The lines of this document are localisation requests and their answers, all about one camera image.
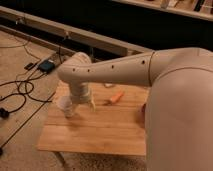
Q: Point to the small black device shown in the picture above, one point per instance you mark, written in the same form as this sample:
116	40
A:
29	66

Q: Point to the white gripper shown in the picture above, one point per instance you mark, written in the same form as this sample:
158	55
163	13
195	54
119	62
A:
81	93

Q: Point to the black plug on floor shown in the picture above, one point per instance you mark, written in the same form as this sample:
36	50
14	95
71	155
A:
4	113

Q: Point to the black power adapter box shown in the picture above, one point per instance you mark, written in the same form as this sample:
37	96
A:
46	66

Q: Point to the white paper cup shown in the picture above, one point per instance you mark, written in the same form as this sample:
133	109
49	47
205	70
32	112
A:
65	104

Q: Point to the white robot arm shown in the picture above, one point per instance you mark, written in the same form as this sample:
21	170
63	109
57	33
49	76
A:
179	108

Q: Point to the wooden table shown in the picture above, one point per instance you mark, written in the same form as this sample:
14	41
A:
116	129

